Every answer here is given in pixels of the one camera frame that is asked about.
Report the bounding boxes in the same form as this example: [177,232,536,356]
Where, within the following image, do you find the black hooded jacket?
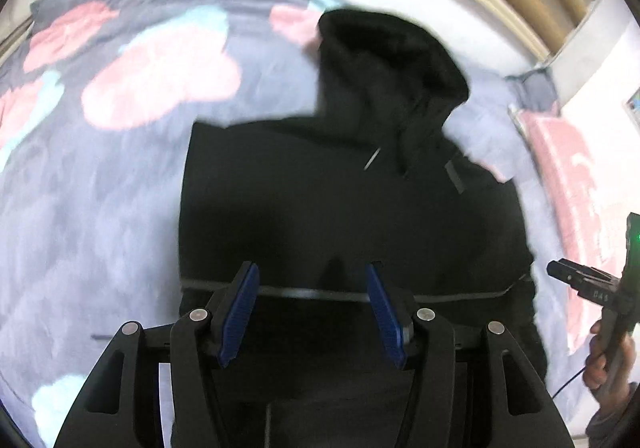
[179,8,548,447]

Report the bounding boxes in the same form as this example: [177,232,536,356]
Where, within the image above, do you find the right hand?
[582,320,637,419]

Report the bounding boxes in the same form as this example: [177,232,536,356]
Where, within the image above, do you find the pink pillow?
[506,99,632,354]

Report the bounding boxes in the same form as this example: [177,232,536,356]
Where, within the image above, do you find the grey pillow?
[504,67,560,116]

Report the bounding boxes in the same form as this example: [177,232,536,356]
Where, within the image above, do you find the grey pink floral bedspread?
[1,0,570,447]

